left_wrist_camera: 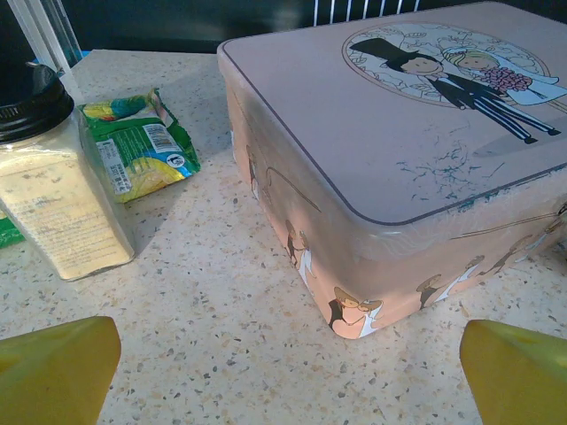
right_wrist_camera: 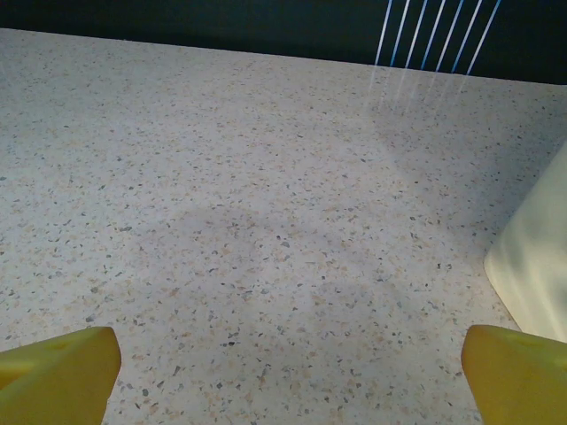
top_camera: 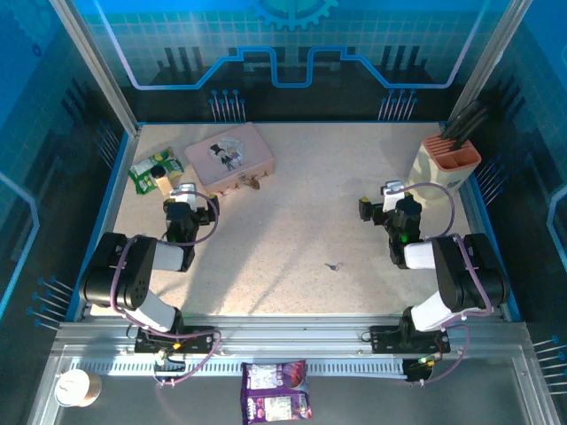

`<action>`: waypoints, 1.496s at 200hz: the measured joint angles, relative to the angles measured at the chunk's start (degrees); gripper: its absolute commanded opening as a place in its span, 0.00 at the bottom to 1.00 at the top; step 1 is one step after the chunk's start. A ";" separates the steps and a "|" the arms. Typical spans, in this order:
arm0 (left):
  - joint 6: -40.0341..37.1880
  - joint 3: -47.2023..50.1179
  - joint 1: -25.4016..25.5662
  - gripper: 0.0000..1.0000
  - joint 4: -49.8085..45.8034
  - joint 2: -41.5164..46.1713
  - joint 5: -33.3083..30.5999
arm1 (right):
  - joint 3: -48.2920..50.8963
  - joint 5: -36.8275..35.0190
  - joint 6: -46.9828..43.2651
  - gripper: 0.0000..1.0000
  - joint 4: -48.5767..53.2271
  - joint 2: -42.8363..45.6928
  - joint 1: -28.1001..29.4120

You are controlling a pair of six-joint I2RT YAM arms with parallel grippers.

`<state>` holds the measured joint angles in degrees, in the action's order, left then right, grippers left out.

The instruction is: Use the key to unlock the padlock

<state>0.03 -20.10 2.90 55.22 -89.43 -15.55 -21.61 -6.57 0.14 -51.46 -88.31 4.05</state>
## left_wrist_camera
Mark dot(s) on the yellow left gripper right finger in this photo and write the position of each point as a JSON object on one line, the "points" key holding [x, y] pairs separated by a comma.
{"points": [[522, 380]]}

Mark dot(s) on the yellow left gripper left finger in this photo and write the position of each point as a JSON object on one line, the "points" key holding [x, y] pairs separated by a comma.
{"points": [[48, 376]]}

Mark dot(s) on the pink wedding cartoon tin box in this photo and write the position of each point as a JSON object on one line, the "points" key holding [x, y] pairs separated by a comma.
{"points": [[354, 133]]}

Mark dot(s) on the glass jar with black lid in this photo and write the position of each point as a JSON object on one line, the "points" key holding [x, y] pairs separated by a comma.
{"points": [[57, 199]]}

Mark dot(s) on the green snack packet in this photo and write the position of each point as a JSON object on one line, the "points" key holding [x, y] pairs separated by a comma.
{"points": [[133, 146]]}

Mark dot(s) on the aluminium frame post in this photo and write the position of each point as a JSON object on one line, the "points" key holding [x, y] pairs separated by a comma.
{"points": [[48, 31]]}

